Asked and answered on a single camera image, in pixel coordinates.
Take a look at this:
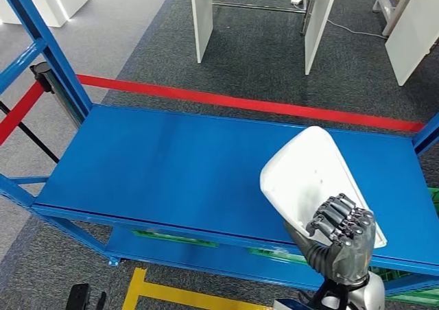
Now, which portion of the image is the white step stool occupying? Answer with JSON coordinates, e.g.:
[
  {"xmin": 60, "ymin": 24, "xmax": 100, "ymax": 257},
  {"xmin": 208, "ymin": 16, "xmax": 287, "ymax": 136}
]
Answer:
[{"xmin": 372, "ymin": 0, "xmax": 421, "ymax": 37}]

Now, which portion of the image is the white desk side panel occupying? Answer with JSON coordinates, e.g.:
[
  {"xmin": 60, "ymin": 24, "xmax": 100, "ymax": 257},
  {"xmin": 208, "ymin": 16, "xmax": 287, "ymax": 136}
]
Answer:
[{"xmin": 385, "ymin": 0, "xmax": 439, "ymax": 87}]

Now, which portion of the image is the blue metal shelf rack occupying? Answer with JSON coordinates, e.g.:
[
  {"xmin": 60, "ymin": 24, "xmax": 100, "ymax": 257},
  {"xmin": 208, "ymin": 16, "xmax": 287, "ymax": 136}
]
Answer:
[{"xmin": 0, "ymin": 0, "xmax": 439, "ymax": 300}]

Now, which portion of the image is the white curved plastic part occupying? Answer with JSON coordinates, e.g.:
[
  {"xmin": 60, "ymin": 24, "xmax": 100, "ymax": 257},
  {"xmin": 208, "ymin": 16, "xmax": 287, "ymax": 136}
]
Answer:
[{"xmin": 259, "ymin": 126, "xmax": 388, "ymax": 250}]

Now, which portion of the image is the short red barrier belt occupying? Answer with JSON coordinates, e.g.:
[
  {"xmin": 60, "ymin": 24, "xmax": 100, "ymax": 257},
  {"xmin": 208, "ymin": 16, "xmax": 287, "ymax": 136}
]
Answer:
[{"xmin": 0, "ymin": 81, "xmax": 45, "ymax": 147}]

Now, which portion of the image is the chrome stanchion post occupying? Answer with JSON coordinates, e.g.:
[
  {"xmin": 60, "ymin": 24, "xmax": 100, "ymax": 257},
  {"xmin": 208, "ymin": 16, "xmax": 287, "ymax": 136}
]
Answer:
[{"xmin": 29, "ymin": 61, "xmax": 86, "ymax": 128}]

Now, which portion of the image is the white power cable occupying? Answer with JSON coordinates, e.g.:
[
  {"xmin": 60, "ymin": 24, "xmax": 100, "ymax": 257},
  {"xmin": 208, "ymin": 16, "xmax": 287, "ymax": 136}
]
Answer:
[{"xmin": 326, "ymin": 19, "xmax": 388, "ymax": 40}]

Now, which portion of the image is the white desk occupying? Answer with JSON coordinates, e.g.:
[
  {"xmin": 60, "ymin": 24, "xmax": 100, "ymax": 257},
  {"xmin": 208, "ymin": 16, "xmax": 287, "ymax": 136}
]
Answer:
[{"xmin": 189, "ymin": 0, "xmax": 341, "ymax": 76}]

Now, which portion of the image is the long red barrier belt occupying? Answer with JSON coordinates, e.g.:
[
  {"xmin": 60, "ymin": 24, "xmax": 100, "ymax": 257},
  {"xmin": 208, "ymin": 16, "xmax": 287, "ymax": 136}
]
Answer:
[{"xmin": 77, "ymin": 73, "xmax": 425, "ymax": 133}]

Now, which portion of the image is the white lit plinth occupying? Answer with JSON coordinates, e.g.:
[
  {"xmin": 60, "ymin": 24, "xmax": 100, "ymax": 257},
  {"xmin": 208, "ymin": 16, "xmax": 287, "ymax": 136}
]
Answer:
[{"xmin": 0, "ymin": 0, "xmax": 98, "ymax": 28}]

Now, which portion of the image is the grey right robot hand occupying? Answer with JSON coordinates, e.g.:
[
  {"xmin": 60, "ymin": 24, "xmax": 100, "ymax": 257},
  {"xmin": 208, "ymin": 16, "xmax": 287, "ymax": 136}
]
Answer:
[{"xmin": 284, "ymin": 193, "xmax": 377, "ymax": 287}]

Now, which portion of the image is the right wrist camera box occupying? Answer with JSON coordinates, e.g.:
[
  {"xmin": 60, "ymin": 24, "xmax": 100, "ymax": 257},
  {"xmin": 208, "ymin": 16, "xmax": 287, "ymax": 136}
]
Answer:
[{"xmin": 272, "ymin": 298, "xmax": 313, "ymax": 310}]

